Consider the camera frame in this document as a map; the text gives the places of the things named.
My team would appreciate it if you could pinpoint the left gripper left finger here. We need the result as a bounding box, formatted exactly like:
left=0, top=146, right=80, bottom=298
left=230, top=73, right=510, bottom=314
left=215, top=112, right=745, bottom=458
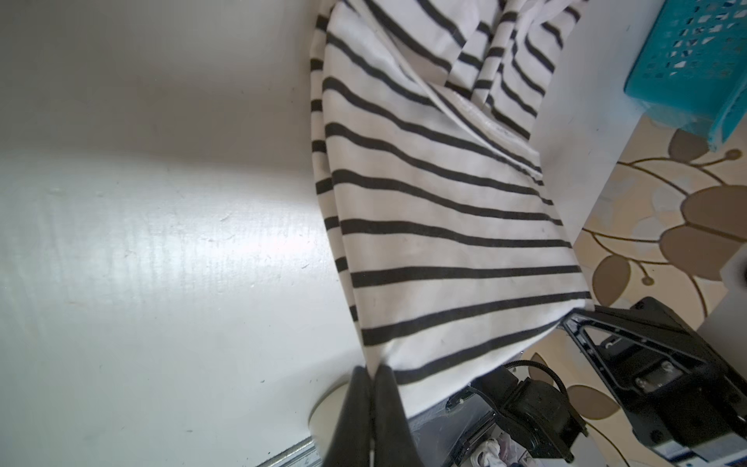
left=322, top=367, right=373, bottom=467

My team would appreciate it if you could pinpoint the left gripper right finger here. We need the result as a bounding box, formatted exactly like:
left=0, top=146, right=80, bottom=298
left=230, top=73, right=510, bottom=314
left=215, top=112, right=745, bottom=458
left=373, top=365, right=423, bottom=467

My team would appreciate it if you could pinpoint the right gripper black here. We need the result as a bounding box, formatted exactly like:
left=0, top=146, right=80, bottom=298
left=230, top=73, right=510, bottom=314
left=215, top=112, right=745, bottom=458
left=561, top=297, right=746, bottom=466

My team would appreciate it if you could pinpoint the black white striped tank top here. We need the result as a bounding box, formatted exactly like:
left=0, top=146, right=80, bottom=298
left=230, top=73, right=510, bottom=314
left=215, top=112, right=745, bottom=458
left=310, top=1, right=593, bottom=416

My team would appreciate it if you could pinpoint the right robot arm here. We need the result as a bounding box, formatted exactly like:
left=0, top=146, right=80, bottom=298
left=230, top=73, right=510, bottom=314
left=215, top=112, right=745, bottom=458
left=467, top=297, right=746, bottom=466

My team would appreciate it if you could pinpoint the teal plastic basket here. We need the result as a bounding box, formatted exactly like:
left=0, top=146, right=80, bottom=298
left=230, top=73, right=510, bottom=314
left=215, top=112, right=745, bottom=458
left=624, top=1, right=746, bottom=151

